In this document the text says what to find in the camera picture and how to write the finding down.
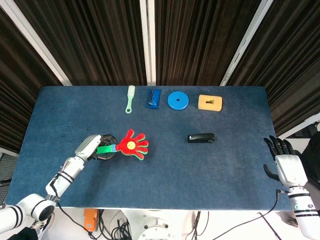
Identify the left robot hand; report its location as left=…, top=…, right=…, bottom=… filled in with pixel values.
left=74, top=134, right=118, bottom=162

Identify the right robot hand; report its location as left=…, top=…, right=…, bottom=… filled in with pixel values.
left=263, top=135, right=308, bottom=187

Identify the red and green hand clapper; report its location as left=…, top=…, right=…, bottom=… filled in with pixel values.
left=96, top=129, right=150, bottom=162

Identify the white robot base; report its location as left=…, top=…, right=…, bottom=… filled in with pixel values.
left=137, top=211, right=176, bottom=240

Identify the light green brush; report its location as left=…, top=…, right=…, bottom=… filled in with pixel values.
left=124, top=85, right=136, bottom=115

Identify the orange box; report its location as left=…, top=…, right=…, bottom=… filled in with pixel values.
left=83, top=208, right=99, bottom=232

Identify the blue table cloth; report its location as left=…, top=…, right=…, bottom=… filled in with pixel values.
left=4, top=86, right=297, bottom=212

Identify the black and white sneaker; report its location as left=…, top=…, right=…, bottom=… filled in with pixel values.
left=29, top=214, right=55, bottom=236

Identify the black stapler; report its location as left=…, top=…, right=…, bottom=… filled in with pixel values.
left=187, top=133, right=216, bottom=145

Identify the blue disc with hole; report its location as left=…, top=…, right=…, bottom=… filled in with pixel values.
left=167, top=91, right=190, bottom=111

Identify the yellow sponge block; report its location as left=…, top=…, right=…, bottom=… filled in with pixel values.
left=197, top=94, right=223, bottom=113

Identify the dark pleated curtain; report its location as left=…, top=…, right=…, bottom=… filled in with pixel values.
left=0, top=0, right=320, bottom=155

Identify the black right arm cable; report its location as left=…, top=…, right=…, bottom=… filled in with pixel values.
left=197, top=188, right=291, bottom=238

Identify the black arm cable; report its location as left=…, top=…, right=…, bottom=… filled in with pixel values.
left=48, top=172, right=101, bottom=240
left=197, top=188, right=291, bottom=238

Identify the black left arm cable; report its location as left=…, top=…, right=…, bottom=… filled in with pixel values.
left=48, top=172, right=101, bottom=240

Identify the black floor cable bundle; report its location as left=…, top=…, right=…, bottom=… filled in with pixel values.
left=98, top=209, right=137, bottom=240

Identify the white frame post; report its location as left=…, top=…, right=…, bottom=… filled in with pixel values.
left=0, top=0, right=73, bottom=87
left=139, top=0, right=157, bottom=86
left=219, top=0, right=278, bottom=87

